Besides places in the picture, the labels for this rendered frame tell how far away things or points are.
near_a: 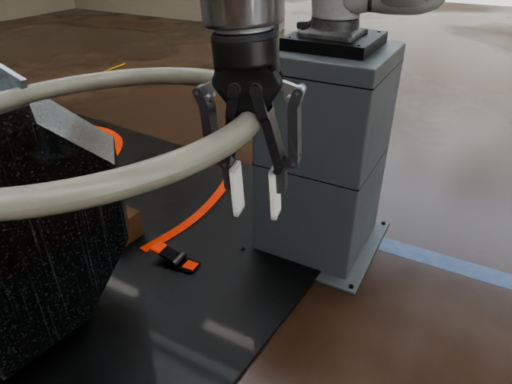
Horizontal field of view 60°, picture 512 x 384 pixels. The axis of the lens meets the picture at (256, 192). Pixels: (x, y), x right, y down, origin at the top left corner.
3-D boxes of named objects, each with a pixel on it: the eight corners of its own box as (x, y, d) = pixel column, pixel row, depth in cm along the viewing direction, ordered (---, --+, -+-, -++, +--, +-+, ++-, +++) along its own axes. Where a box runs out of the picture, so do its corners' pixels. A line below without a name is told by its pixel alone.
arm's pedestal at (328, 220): (287, 196, 217) (295, 27, 176) (388, 225, 197) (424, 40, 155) (235, 253, 180) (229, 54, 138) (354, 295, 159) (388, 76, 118)
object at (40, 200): (-203, 174, 54) (-217, 152, 53) (104, 75, 90) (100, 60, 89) (43, 292, 30) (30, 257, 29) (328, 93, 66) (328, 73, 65)
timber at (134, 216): (144, 234, 188) (140, 211, 182) (123, 249, 180) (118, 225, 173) (97, 212, 202) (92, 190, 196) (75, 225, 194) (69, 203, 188)
